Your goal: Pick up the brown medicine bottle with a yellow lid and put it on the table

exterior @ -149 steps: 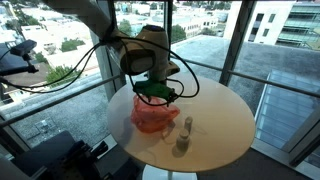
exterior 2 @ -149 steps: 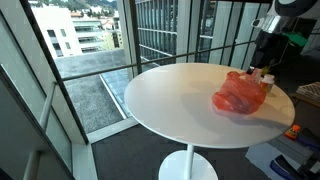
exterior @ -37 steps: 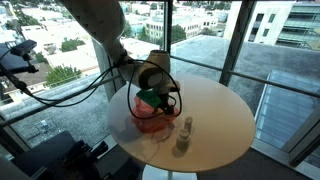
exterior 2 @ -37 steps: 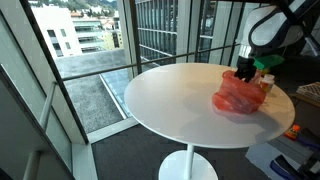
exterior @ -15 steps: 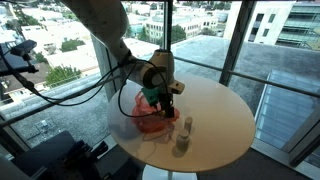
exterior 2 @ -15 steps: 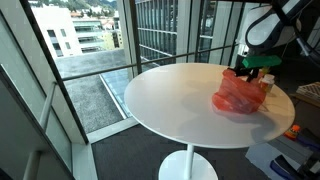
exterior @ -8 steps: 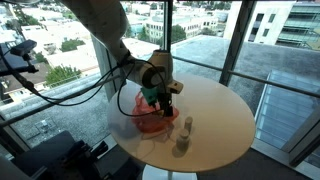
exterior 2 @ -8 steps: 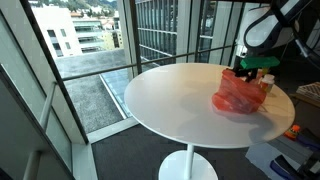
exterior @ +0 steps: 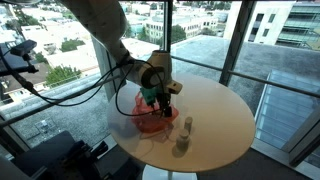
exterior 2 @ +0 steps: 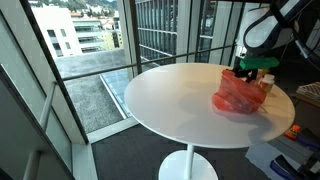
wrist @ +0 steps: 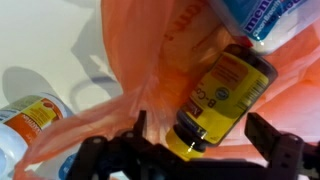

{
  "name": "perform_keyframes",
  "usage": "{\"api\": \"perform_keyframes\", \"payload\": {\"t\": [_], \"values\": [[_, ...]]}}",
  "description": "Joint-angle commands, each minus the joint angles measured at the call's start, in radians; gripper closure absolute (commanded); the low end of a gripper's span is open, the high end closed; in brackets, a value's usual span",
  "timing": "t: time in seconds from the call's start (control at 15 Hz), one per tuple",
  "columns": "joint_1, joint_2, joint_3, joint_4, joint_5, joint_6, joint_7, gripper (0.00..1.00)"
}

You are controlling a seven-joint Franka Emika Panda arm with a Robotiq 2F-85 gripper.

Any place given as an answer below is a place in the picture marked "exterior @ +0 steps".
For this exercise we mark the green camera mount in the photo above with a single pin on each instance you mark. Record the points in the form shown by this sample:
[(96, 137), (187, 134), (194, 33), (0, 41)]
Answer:
[(149, 96)]

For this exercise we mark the amber bottle with white lid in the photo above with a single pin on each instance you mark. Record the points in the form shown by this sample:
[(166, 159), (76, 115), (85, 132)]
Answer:
[(182, 138)]

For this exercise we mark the black camera on stand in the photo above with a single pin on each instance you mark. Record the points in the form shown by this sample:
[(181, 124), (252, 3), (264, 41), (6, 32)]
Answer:
[(23, 47)]

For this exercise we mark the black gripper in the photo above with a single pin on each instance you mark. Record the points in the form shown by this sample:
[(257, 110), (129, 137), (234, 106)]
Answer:
[(164, 98)]

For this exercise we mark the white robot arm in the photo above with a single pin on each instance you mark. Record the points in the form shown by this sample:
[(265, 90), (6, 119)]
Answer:
[(100, 20)]

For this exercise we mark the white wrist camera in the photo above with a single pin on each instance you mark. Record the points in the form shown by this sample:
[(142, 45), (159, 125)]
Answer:
[(174, 87)]

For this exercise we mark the black equipment cart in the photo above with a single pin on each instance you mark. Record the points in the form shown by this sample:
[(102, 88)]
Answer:
[(53, 156)]

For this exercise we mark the white Pantene bottle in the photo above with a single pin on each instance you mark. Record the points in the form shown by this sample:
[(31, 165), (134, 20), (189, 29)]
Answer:
[(188, 124)]

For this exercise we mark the grey window railing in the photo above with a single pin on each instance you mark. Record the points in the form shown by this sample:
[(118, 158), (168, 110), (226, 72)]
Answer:
[(60, 100)]

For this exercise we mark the red plastic bag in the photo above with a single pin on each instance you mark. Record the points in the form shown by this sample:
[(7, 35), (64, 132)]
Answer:
[(150, 121)]

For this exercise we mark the dark metal window railing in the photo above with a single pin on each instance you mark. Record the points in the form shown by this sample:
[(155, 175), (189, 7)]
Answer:
[(266, 81)]

